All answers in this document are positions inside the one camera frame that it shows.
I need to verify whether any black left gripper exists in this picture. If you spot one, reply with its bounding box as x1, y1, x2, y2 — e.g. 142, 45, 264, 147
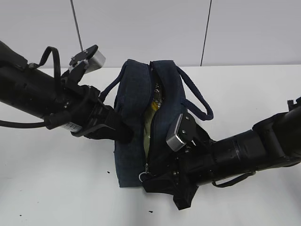
46, 85, 134, 143

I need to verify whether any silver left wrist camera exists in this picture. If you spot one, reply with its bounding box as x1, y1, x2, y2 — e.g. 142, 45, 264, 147
68, 45, 106, 74

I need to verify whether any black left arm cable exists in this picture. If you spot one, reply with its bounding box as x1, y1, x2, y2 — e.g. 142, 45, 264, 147
0, 46, 71, 129

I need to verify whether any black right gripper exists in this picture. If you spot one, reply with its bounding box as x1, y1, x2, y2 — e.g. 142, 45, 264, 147
142, 139, 214, 210

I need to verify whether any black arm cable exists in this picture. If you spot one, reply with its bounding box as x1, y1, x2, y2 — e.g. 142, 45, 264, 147
211, 170, 257, 188
0, 46, 71, 129

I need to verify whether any dark blue lunch bag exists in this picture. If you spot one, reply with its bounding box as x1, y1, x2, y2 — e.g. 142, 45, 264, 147
100, 59, 214, 188

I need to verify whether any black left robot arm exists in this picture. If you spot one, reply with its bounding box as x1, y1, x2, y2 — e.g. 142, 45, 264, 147
0, 43, 133, 143

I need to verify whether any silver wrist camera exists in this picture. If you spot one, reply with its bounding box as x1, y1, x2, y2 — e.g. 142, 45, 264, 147
68, 45, 106, 74
166, 113, 196, 152

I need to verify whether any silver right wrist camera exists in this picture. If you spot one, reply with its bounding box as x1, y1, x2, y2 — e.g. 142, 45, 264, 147
166, 113, 196, 152

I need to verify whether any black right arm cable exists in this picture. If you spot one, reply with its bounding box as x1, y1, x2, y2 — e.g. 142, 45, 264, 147
211, 170, 257, 188

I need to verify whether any green lid lunch box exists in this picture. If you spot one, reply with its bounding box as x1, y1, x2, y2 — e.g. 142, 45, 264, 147
143, 107, 156, 158

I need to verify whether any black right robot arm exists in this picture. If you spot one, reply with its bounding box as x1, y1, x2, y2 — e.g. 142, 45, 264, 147
142, 99, 301, 210

